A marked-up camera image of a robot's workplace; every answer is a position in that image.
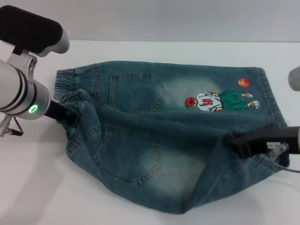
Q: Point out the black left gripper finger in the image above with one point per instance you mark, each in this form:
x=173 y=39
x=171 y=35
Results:
x=71 y=119

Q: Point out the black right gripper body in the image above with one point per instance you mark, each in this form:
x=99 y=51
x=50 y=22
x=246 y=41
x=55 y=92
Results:
x=274 y=138

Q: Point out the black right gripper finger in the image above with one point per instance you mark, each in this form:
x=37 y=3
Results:
x=240 y=144

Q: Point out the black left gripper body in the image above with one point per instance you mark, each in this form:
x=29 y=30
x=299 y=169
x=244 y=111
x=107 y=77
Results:
x=55 y=112

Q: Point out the blue denim shorts with basketball print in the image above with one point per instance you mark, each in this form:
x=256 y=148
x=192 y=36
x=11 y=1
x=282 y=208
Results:
x=152 y=145

